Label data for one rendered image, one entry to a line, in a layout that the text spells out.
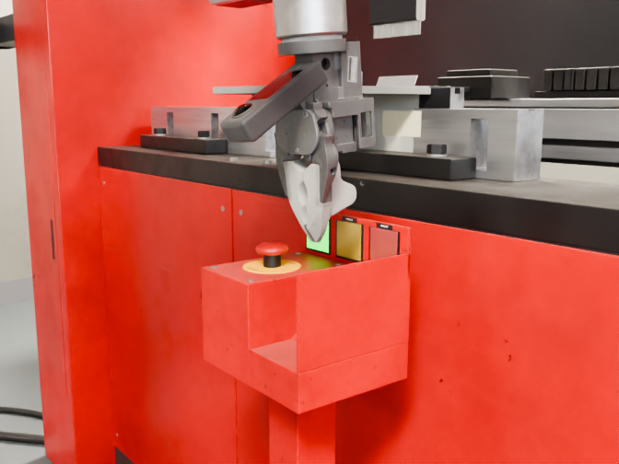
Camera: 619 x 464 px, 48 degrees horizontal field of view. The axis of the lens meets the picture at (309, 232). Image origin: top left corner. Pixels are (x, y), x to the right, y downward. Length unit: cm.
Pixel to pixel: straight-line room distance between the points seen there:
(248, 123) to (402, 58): 118
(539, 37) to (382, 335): 94
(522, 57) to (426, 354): 84
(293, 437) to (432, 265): 27
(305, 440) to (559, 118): 67
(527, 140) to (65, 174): 113
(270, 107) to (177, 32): 121
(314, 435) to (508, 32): 104
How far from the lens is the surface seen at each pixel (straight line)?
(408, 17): 111
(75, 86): 176
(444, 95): 105
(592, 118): 119
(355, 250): 86
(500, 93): 125
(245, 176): 121
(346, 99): 75
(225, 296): 83
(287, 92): 70
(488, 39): 166
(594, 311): 78
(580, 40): 153
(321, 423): 87
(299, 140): 73
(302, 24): 72
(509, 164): 96
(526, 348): 84
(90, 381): 189
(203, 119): 156
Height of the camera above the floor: 98
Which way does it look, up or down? 10 degrees down
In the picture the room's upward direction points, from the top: straight up
